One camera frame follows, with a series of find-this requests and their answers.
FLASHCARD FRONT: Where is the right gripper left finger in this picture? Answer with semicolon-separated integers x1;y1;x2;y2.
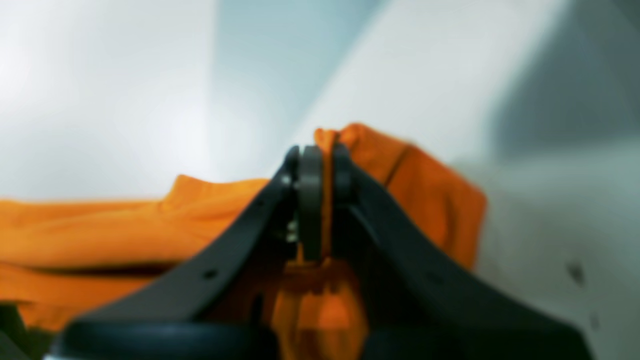
46;146;323;360

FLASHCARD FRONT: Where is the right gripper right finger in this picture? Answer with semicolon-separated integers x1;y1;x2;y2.
331;145;592;360

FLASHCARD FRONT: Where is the orange t-shirt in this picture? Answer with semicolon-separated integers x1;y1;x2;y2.
0;123;487;360

